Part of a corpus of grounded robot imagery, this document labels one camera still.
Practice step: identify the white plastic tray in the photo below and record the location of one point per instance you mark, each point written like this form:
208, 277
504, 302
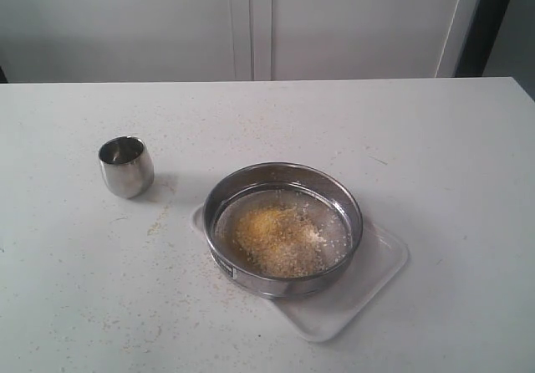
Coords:
321, 317

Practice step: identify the grain mixture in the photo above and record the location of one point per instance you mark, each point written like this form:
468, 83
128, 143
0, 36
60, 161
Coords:
280, 242

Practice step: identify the white cabinet with doors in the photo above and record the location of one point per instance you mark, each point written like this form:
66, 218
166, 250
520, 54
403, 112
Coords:
204, 40

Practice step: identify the round steel mesh sieve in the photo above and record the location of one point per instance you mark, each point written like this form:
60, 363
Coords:
329, 205

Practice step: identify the stainless steel cup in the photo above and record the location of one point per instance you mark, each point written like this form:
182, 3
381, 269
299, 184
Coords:
126, 166

